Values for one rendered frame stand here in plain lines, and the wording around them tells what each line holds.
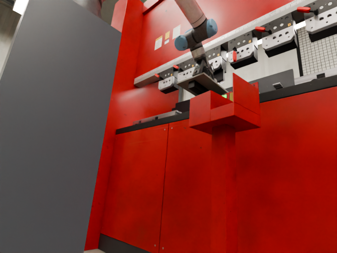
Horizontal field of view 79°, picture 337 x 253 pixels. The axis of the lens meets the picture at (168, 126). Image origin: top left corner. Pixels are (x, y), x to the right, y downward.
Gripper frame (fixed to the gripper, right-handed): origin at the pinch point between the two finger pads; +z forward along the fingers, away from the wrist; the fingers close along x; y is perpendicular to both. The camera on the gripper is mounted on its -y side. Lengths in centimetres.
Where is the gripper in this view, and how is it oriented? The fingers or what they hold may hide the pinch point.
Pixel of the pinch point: (209, 90)
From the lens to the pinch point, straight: 125.7
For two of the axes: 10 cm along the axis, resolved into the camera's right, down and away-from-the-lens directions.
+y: 5.6, -4.2, 7.2
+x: -7.4, 1.5, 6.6
